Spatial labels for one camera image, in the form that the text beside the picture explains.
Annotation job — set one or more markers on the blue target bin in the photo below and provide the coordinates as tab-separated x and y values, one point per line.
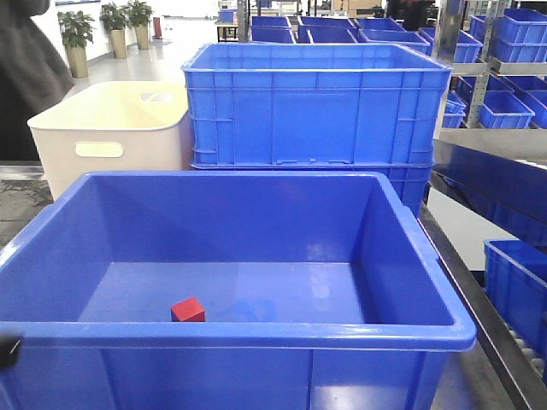
320	289

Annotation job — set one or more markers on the red cube block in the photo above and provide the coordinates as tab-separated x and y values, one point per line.
188	310

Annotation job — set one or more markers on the cream plastic bin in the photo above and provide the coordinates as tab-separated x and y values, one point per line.
111	126

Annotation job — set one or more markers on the tall blue crate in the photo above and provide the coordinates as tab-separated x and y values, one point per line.
370	107

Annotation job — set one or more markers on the steel flow rack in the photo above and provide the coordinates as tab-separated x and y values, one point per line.
489	183

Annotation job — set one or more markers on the potted plant right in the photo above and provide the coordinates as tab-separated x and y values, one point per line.
139	16

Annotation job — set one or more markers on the potted plant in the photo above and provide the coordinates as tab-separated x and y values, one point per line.
77	32
139	16
115	20

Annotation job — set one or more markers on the potted plant middle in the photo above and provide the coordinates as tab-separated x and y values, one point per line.
115	20

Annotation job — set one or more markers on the potted plant left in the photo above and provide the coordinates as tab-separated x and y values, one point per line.
77	32

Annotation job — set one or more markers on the person in black clothes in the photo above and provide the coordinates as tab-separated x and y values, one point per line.
34	77

